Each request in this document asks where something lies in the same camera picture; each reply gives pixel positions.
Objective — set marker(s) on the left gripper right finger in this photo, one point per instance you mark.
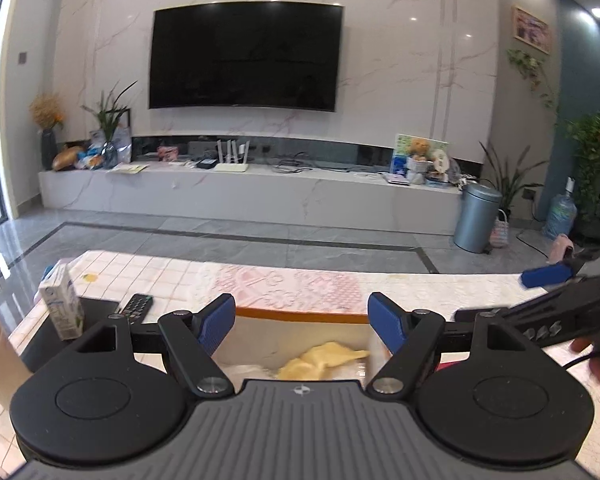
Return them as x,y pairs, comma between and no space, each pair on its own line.
412,338

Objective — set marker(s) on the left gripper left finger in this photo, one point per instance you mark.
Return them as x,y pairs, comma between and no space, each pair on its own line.
190,340

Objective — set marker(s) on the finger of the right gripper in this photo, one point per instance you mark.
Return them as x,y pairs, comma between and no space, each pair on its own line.
560,272

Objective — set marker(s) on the pink slipper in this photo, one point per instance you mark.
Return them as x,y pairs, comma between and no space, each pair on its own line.
561,248

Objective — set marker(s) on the red box lid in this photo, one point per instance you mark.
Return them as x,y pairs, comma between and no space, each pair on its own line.
447,359

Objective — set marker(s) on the water bottle jug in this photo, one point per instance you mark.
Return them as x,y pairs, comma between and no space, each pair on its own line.
562,213

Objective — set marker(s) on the black remote control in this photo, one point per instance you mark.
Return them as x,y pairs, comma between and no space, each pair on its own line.
136,309

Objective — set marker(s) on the orange storage box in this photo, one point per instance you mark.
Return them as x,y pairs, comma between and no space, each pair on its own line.
262,342

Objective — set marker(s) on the pastel woven bag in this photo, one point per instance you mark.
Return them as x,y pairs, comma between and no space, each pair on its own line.
499,234

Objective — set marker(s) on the tall floor plant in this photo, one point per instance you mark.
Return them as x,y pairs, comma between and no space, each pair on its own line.
509,180

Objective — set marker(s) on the yellow cloth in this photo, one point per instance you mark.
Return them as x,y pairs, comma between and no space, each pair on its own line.
328,361

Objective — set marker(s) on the blue grey trash bin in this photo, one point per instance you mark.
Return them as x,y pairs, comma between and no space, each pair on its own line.
480,206

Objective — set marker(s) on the lace tablecloth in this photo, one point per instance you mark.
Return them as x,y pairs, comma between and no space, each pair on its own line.
189,285

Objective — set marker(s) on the milk carton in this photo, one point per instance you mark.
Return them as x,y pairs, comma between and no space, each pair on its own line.
62,302

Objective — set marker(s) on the black notebook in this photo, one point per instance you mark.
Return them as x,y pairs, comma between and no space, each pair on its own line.
46,341

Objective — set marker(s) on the white marble tv bench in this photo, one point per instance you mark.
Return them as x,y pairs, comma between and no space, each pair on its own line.
287,181

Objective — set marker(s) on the teddy bear bouquet box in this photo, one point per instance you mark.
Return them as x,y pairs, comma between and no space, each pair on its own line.
423,161

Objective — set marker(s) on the white wifi router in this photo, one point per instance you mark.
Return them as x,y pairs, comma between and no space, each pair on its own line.
232,157

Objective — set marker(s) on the hanging vine plant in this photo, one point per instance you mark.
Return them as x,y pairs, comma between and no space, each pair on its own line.
531,69

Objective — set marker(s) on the green plant in vase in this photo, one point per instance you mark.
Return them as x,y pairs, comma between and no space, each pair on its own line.
108,111

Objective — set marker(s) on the dried yellow flowers vase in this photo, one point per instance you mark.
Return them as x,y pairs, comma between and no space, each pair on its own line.
48,115

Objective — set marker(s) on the framed wall picture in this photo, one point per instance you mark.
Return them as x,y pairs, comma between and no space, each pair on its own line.
530,30

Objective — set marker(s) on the black wall television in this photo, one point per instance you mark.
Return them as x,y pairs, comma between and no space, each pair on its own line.
264,54

